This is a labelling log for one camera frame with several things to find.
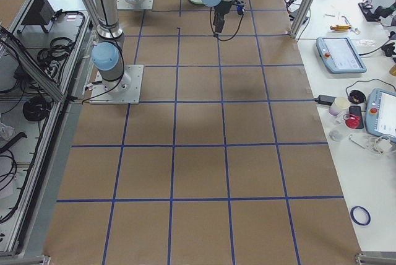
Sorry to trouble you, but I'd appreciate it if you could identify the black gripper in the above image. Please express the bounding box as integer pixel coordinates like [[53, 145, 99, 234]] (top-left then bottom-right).
[[213, 0, 235, 33]]

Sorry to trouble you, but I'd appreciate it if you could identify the pale green plate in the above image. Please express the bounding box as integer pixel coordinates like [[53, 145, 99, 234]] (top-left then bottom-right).
[[188, 0, 203, 5]]

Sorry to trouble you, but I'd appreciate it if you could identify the far teach pendant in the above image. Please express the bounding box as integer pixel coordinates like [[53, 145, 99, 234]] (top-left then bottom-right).
[[316, 37, 367, 74]]

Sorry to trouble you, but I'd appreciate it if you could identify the teach pendant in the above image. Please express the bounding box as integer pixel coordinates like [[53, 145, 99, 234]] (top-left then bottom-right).
[[365, 88, 395, 143], [316, 37, 367, 74]]

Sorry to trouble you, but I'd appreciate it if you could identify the black power adapter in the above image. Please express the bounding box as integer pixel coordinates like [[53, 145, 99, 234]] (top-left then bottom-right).
[[314, 94, 335, 106]]

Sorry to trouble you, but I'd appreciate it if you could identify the white paper cup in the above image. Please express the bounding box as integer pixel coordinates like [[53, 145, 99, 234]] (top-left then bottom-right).
[[329, 97, 350, 116]]

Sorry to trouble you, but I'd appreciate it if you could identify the black smartphone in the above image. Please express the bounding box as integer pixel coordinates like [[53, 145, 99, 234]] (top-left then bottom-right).
[[349, 105, 364, 129]]

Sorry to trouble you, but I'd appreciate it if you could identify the red round lid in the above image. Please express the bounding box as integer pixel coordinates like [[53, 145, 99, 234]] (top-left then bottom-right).
[[344, 114, 361, 129]]

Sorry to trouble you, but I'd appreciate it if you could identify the near teach pendant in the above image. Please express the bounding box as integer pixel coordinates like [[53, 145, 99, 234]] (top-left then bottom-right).
[[365, 88, 395, 143]]

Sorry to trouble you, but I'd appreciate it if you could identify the blue tape roll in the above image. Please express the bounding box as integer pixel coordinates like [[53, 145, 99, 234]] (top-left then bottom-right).
[[350, 206, 371, 227]]

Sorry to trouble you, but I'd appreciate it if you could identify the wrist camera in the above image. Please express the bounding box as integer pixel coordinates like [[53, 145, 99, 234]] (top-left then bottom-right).
[[233, 0, 246, 16]]

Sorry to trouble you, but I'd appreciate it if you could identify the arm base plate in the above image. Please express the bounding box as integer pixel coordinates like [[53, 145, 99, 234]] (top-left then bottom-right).
[[88, 64, 144, 105], [117, 0, 153, 11]]

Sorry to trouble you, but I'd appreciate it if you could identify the yellow handled tool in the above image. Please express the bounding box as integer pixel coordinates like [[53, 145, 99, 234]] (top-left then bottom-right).
[[330, 25, 351, 32]]

